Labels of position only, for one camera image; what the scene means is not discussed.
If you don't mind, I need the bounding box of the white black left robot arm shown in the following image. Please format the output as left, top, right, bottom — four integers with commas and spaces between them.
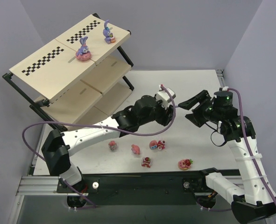
42, 91, 176, 186

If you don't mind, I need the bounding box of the pink bear red cake toy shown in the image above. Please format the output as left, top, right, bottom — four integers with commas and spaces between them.
149, 140, 166, 151

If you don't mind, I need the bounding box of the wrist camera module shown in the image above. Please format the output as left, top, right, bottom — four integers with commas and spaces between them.
155, 85, 176, 108
219, 86, 229, 92

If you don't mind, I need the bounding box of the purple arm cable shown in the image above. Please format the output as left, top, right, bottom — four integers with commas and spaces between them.
197, 87, 276, 224
22, 85, 177, 210

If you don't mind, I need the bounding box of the beige three-tier shelf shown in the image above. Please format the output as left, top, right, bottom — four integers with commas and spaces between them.
3, 14, 134, 131

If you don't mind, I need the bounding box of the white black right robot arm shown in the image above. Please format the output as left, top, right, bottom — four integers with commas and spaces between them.
178, 87, 276, 224

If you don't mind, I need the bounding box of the pink lying figure toy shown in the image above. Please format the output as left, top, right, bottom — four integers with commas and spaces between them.
131, 144, 141, 155

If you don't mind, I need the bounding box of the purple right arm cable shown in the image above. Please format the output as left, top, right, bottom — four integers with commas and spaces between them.
197, 87, 276, 224

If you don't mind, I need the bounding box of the pink bear strawberry donut toy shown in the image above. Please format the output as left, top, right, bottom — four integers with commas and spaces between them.
177, 159, 193, 170

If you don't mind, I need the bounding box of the aluminium table frame rail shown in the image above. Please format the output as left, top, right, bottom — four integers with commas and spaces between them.
16, 176, 59, 196

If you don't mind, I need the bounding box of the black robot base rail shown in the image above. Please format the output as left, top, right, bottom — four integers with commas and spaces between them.
56, 169, 243, 210

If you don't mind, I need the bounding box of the pink figure flower wreath toy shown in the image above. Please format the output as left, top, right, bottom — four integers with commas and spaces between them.
108, 140, 118, 151

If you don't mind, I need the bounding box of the strawberry cake slice toy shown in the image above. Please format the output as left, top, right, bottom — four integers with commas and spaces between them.
142, 157, 151, 168

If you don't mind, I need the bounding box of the purple bunny holding cupcake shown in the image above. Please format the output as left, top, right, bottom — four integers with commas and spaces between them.
103, 20, 116, 44

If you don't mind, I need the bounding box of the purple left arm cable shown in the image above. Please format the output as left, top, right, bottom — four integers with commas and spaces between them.
22, 85, 177, 210

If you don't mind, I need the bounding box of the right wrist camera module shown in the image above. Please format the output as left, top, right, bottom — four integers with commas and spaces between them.
219, 86, 229, 92

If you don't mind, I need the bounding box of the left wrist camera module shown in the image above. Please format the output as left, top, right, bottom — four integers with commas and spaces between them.
155, 85, 176, 108

